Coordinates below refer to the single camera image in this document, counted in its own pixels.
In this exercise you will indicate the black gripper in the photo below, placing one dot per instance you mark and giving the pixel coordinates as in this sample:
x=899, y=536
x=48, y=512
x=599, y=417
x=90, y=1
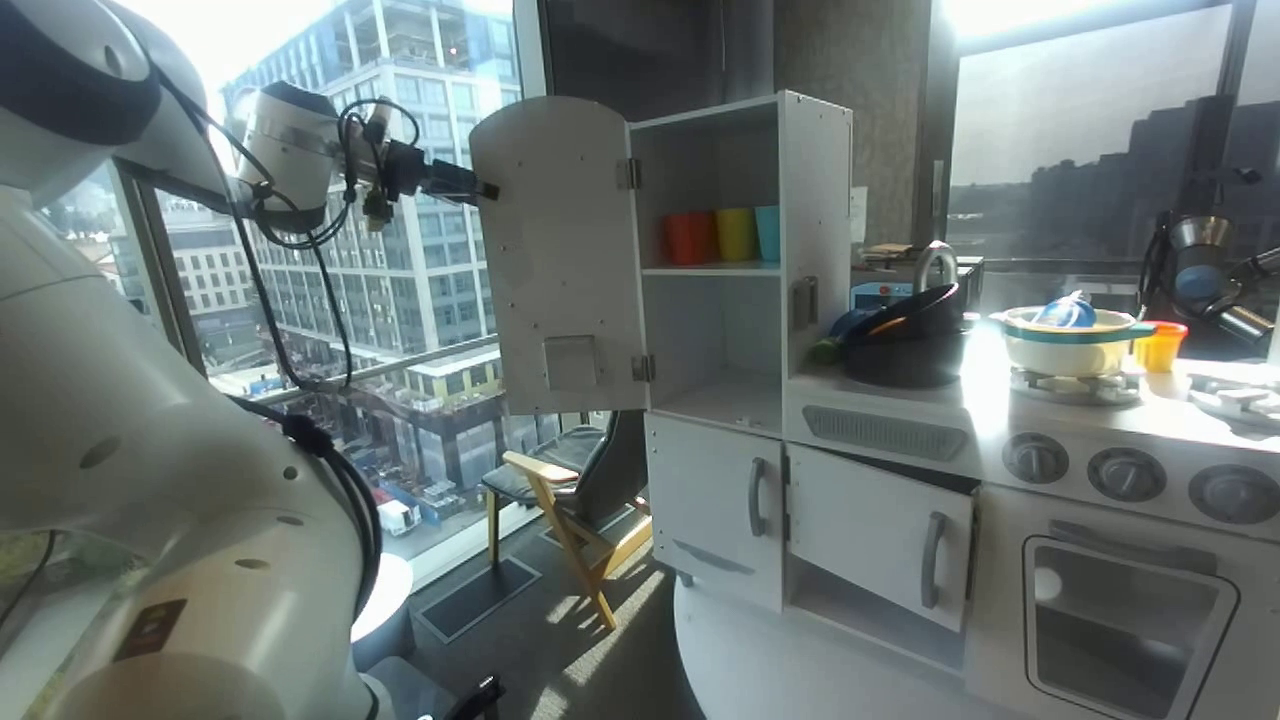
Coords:
x=390, y=169

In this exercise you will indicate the white cabinet door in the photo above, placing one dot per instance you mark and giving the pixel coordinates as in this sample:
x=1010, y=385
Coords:
x=560, y=254

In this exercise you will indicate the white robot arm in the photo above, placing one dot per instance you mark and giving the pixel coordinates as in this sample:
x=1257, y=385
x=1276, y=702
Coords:
x=255, y=530

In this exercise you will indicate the white toy kitchen cabinet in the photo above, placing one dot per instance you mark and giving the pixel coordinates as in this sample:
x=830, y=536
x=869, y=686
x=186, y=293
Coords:
x=755, y=349

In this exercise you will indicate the yellow green cup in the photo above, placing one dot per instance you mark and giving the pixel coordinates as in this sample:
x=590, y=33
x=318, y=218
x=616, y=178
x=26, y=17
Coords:
x=735, y=235

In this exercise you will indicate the teal cup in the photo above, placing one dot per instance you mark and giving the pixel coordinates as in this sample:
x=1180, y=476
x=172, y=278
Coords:
x=771, y=235

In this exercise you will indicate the wooden folding chair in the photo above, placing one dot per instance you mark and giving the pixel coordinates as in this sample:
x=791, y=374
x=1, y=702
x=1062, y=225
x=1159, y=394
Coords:
x=593, y=494

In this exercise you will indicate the round white table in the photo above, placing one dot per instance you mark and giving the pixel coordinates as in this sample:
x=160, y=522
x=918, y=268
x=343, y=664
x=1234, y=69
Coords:
x=765, y=664

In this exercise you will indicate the white bowl with green rim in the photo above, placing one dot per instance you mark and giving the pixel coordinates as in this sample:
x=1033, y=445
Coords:
x=1073, y=340

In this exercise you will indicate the small orange cup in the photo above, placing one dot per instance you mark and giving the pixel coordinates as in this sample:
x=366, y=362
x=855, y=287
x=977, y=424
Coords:
x=1161, y=344

